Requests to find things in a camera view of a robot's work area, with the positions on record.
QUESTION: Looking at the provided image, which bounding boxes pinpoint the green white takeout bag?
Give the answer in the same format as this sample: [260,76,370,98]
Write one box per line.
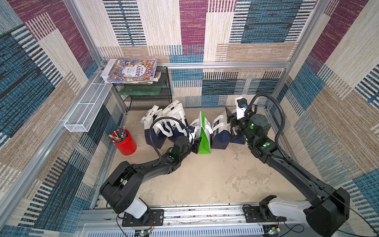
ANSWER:
[190,111,213,154]

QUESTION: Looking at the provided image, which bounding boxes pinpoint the navy white takeout bag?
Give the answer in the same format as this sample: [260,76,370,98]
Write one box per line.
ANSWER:
[211,112,231,150]
[227,110,246,145]
[162,100,188,142]
[141,105,167,149]

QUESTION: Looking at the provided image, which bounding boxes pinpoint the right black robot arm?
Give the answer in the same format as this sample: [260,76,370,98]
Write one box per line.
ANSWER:
[226,93,350,237]

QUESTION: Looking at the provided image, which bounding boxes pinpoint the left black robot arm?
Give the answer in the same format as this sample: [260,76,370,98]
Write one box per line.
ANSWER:
[99,117,202,219]

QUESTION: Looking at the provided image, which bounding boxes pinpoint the red plastic cup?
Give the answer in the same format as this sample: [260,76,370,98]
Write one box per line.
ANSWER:
[114,130,137,156]

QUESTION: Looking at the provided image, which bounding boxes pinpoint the pencils in red cup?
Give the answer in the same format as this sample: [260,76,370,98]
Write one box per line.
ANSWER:
[108,126,129,143]

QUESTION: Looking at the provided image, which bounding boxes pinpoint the green tray on shelf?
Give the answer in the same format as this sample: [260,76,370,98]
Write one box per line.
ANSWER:
[118,85,162,96]

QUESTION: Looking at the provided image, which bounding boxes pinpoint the colourful picture book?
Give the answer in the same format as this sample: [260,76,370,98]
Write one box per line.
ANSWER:
[101,58,161,84]

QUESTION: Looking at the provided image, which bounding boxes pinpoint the black wire mesh shelf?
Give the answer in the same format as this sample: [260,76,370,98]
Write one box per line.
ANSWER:
[113,66,172,111]

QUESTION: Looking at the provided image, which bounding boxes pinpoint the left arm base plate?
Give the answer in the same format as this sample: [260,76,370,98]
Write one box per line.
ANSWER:
[121,208,164,227]

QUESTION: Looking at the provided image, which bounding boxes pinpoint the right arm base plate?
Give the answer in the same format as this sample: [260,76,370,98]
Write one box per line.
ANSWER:
[242,195,287,223]

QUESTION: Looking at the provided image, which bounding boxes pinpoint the white wire basket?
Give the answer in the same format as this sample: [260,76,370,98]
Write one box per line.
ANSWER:
[64,83,112,132]

